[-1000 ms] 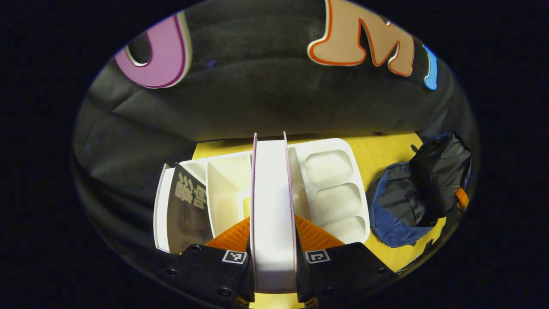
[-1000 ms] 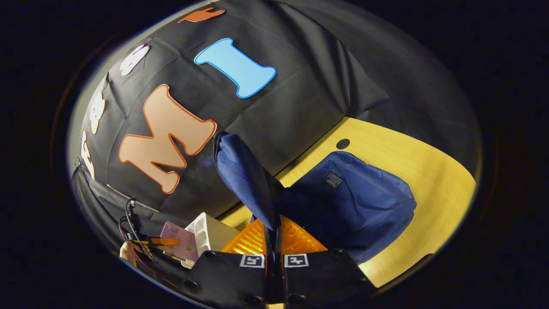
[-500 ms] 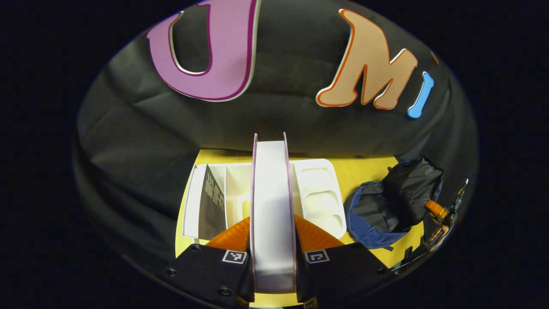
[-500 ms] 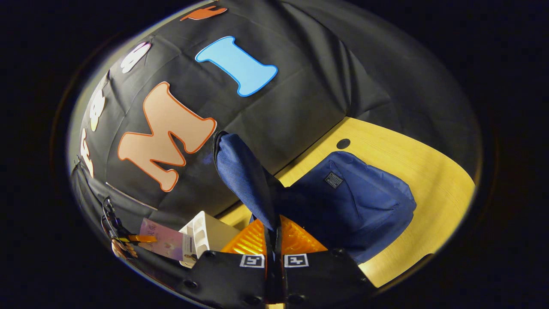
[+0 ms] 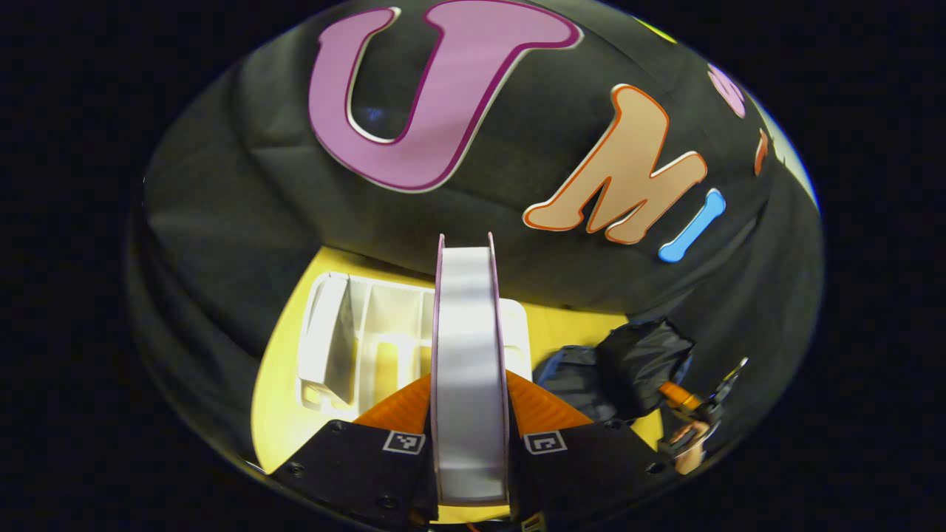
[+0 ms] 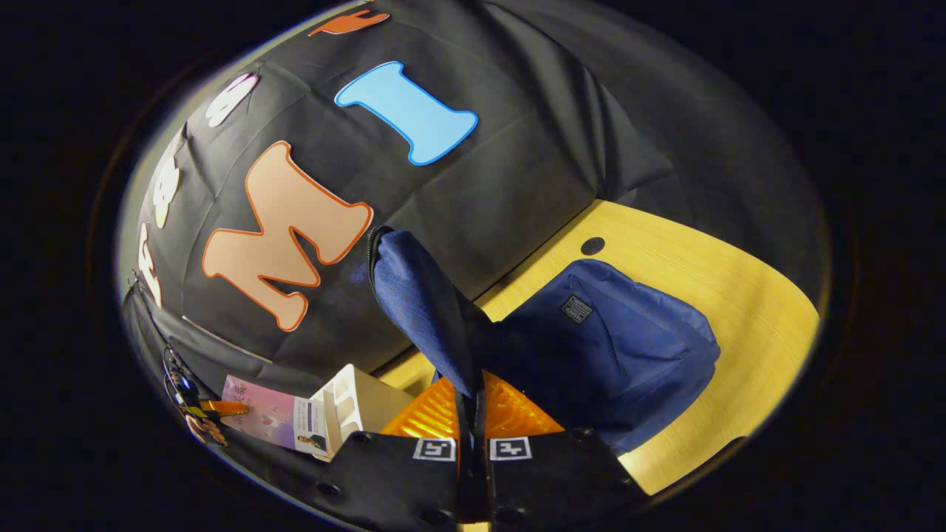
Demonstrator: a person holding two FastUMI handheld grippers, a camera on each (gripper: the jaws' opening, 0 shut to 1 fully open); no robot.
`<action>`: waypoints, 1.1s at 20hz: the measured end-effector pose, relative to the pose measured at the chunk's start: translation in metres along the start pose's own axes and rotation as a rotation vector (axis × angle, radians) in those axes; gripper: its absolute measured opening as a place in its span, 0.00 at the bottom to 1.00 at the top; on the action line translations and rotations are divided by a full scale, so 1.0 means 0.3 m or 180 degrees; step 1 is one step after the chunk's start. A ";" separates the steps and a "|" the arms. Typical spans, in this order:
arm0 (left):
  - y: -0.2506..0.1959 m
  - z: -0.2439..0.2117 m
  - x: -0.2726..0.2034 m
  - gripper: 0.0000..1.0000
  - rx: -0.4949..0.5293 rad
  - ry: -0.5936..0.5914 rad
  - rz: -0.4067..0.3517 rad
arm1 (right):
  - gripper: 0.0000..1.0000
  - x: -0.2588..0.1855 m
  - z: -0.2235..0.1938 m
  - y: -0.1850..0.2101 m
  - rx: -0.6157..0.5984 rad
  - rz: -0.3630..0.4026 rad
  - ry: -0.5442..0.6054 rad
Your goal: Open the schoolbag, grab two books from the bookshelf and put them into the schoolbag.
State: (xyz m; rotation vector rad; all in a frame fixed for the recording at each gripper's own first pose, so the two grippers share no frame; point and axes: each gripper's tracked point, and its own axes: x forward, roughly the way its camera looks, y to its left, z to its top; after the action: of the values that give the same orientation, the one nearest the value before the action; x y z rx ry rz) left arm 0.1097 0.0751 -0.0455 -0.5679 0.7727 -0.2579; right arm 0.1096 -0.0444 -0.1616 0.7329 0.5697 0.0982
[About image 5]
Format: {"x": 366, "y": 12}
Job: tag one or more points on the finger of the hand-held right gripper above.
{"x": 678, "y": 397}

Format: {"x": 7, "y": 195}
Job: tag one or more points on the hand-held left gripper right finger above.
{"x": 584, "y": 473}

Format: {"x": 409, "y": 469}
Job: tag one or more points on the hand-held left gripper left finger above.
{"x": 355, "y": 465}

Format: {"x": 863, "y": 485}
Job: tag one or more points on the blue schoolbag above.
{"x": 635, "y": 362}

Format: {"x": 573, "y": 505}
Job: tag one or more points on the pink book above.
{"x": 469, "y": 369}

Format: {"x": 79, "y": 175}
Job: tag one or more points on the white bookshelf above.
{"x": 392, "y": 318}

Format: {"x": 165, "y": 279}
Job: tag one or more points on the black backdrop cloth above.
{"x": 259, "y": 207}

